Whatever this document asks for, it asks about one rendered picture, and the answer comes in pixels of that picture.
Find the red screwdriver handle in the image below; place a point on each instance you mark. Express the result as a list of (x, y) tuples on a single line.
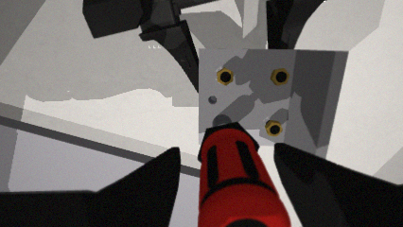
[(236, 189)]

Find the yellow hex nut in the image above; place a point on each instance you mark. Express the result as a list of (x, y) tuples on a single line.
[(273, 128), (280, 76), (225, 76)]

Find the grey shallow rectangular tray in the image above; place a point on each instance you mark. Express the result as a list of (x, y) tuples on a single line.
[(31, 164)]

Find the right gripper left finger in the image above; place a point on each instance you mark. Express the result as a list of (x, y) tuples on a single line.
[(143, 198)]

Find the grey metal bracket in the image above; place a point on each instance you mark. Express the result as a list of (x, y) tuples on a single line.
[(305, 107)]

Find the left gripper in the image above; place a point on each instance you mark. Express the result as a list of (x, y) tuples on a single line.
[(160, 21)]

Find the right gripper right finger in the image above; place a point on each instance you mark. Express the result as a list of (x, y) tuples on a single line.
[(324, 194)]

